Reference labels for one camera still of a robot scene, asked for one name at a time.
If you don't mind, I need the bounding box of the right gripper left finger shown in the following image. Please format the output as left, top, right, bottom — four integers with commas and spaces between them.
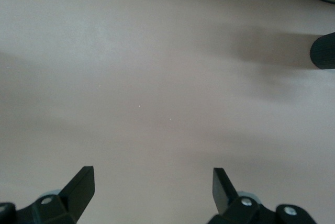
0, 166, 95, 224

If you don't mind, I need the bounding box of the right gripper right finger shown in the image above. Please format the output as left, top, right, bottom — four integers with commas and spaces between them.
208, 167, 317, 224

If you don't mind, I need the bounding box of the black ribbed cylinder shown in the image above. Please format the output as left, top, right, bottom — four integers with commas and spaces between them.
310, 32, 335, 70

